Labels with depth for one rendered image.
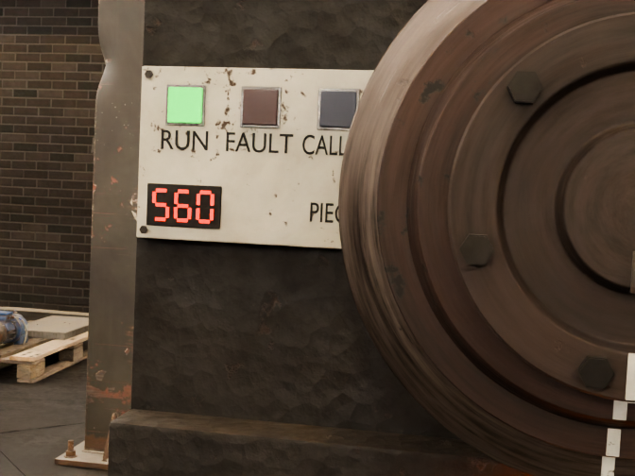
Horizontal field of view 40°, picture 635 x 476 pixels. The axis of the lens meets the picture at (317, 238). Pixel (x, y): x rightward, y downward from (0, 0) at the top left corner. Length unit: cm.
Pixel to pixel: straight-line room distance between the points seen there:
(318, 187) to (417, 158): 19
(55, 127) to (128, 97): 415
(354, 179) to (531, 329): 20
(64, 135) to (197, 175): 675
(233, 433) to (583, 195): 44
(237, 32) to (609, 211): 46
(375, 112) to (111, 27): 293
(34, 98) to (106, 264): 433
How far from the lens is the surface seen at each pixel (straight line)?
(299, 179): 89
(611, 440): 75
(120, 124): 357
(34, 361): 509
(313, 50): 92
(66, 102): 767
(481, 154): 66
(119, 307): 359
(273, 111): 89
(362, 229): 75
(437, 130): 70
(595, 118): 67
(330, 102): 88
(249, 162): 90
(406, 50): 75
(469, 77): 71
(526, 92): 65
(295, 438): 89
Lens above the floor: 112
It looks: 3 degrees down
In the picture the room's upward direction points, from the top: 3 degrees clockwise
